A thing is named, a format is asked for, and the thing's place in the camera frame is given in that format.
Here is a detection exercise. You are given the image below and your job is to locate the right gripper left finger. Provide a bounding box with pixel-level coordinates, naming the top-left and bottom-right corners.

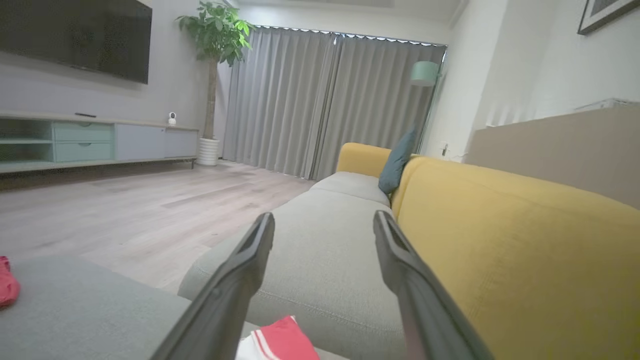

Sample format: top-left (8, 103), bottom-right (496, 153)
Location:
top-left (150, 212), bottom-right (276, 360)

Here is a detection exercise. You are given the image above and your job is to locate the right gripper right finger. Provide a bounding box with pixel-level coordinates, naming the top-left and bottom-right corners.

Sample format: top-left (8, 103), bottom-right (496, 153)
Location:
top-left (372, 210), bottom-right (496, 360)

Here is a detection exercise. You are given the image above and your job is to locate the grey sofa seat cushion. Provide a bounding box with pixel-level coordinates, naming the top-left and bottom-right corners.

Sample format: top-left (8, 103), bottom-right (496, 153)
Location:
top-left (178, 189), bottom-right (408, 360)
top-left (310, 171), bottom-right (392, 207)

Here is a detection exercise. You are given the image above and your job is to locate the yellow sofa backrest cushion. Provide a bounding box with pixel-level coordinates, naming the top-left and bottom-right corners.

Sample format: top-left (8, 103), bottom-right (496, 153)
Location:
top-left (336, 142), bottom-right (421, 179)
top-left (391, 156), bottom-right (640, 360)

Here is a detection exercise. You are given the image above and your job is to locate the large grey sofa ottoman cushion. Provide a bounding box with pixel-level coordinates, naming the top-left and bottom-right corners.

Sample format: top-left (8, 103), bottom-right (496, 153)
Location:
top-left (0, 255), bottom-right (351, 360)

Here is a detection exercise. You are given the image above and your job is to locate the white ribbed plant pot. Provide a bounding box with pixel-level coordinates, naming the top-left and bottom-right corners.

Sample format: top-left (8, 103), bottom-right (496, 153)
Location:
top-left (196, 137), bottom-right (221, 167)

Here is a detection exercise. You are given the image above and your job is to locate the teal throw pillow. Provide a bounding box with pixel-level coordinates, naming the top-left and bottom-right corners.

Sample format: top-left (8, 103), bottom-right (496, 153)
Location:
top-left (378, 127), bottom-right (418, 196)

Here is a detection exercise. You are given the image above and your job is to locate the grey and teal TV cabinet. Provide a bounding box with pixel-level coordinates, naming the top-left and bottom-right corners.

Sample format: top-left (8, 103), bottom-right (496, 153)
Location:
top-left (0, 111), bottom-right (200, 176)

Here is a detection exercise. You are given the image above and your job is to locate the beige partition panel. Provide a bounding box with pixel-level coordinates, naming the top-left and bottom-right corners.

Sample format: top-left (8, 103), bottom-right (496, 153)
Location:
top-left (465, 105), bottom-right (640, 211)

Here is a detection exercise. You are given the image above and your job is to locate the grey pleated curtain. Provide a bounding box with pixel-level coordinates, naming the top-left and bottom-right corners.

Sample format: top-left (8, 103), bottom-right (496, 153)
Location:
top-left (222, 25), bottom-right (447, 181)

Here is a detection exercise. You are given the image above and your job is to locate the floor lamp with teal shade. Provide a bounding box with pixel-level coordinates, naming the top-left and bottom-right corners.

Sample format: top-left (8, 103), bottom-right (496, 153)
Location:
top-left (410, 47), bottom-right (447, 153)

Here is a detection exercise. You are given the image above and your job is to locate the green potted tree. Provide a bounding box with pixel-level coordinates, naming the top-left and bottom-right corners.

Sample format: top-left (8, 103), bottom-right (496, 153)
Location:
top-left (175, 0), bottom-right (256, 141)

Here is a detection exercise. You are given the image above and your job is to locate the black wall television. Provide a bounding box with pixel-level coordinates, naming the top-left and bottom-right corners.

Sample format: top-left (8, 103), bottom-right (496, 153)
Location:
top-left (0, 0), bottom-right (153, 85)

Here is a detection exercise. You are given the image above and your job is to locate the dark framed wall picture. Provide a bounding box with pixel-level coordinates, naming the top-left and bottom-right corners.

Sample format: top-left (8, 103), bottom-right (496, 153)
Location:
top-left (577, 0), bottom-right (640, 36)

